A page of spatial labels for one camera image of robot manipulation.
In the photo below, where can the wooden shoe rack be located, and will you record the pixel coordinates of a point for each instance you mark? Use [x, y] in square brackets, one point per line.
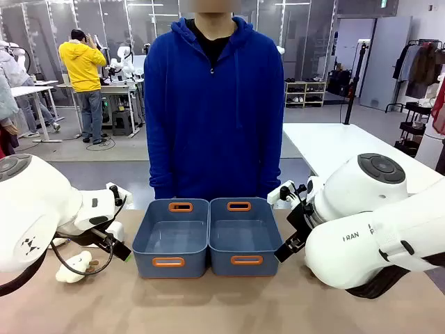
[306, 94]

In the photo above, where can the black utility cart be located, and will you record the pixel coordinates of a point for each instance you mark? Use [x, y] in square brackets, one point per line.
[413, 128]

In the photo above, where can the bystander in blue jeans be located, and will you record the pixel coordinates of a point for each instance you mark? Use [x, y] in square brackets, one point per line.
[21, 83]

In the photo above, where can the clothes rack with coats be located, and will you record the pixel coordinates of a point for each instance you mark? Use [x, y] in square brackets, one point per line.
[422, 67]

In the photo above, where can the person's left forearm blue sleeve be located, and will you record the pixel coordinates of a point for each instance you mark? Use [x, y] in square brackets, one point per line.
[269, 167]

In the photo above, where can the black tripod stand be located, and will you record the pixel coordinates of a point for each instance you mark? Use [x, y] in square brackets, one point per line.
[354, 83]

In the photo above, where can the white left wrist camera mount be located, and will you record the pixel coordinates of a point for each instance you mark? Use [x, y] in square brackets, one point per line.
[120, 195]

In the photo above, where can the person in blue hoodie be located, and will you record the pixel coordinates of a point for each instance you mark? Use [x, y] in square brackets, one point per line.
[212, 115]

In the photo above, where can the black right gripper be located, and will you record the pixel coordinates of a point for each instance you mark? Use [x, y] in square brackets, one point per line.
[301, 222]

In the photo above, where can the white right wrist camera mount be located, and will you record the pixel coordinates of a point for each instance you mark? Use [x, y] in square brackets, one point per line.
[280, 195]

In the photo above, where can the white plush with brown spots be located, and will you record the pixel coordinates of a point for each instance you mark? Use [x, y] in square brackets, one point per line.
[71, 269]

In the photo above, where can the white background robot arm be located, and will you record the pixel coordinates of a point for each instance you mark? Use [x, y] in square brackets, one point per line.
[123, 57]
[15, 48]

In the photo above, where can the large white table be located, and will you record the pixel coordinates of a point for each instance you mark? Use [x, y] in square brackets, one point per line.
[323, 146]

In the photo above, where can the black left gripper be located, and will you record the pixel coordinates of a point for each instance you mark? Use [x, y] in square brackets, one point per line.
[95, 238]

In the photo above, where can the person in yellow hoodie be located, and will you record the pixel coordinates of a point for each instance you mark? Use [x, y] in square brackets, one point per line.
[82, 69]

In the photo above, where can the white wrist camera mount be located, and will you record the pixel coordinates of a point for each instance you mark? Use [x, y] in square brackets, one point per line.
[280, 195]
[120, 195]

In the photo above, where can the black bags pile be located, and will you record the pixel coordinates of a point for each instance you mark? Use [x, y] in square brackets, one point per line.
[340, 83]

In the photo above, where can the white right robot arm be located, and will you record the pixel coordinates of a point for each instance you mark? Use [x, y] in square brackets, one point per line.
[365, 222]

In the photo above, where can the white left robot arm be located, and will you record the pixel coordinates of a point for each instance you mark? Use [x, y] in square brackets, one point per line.
[31, 205]

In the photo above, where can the white workbench with equipment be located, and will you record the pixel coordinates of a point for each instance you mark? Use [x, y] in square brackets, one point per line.
[118, 88]

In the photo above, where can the white desk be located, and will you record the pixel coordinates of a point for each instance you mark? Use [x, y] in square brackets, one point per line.
[34, 91]

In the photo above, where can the red hanging garment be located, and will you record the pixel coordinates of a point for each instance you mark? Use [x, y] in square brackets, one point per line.
[439, 108]

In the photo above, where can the grey plastic stool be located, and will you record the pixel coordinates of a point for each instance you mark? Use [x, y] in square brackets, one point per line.
[122, 123]

